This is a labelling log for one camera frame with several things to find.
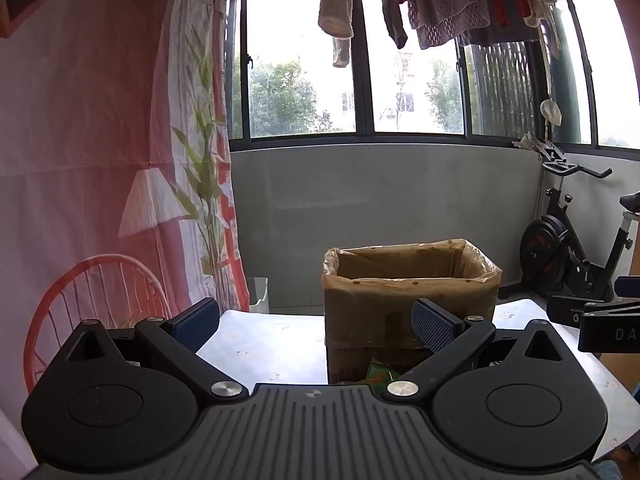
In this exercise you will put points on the pink knit hanging sweater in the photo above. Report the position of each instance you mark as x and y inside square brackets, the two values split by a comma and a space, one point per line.
[445, 5]

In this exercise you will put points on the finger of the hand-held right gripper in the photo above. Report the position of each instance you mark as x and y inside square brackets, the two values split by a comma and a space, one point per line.
[565, 309]
[629, 286]

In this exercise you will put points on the white hanging bag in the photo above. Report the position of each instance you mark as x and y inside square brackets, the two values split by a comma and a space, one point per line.
[550, 111]

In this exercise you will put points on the green snack packet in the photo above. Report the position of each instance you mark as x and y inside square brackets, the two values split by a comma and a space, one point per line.
[382, 376]

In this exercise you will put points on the white plastic bin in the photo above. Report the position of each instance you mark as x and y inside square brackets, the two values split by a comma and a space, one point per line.
[258, 296]

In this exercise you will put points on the brown cardboard box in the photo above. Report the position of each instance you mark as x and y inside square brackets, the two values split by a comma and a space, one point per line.
[370, 310]

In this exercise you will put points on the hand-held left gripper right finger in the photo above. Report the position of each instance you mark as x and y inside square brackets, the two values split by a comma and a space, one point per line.
[434, 329]

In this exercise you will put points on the black exercise bike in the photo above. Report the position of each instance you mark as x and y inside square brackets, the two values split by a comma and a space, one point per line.
[560, 255]

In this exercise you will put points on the grey hanging garment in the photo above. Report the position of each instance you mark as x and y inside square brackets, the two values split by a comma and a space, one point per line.
[397, 10]

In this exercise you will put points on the clear plastic liner bag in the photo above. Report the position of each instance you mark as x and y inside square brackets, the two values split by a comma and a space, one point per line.
[480, 265]

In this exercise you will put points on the beige hanging garment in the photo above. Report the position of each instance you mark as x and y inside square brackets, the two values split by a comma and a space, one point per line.
[336, 5]

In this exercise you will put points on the clutter on window sill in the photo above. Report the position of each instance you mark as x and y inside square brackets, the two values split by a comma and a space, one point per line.
[537, 144]

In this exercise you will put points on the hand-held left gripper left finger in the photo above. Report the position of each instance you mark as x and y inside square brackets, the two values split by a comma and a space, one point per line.
[196, 322]

